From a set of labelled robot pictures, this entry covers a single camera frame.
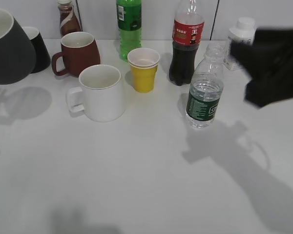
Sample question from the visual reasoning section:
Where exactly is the brown drink bottle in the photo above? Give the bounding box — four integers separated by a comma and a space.
57, 0, 82, 37

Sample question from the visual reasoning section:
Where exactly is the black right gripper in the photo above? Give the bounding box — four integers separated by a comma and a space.
230, 28, 293, 108

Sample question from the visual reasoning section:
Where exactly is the white milk carton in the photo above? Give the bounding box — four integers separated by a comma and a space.
224, 17, 255, 71

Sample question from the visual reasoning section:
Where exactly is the green soda bottle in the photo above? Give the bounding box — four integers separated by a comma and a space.
116, 0, 142, 60

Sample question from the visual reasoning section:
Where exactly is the black ceramic mug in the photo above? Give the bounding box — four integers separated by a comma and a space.
22, 26, 51, 74

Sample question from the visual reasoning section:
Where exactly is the white ceramic mug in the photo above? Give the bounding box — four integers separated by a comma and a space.
65, 64, 126, 122

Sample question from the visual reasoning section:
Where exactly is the dark grey ceramic mug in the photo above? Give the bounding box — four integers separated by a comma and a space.
0, 8, 36, 85

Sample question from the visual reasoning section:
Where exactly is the cola bottle red label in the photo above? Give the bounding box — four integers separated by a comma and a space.
168, 0, 205, 86

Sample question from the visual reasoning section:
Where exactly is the yellow paper cup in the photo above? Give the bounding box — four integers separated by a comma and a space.
127, 48, 160, 93

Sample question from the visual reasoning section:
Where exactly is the maroon ceramic mug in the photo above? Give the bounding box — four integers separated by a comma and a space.
51, 32, 101, 77

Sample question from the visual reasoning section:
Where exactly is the clear water bottle green label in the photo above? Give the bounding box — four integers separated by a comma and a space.
186, 42, 225, 128

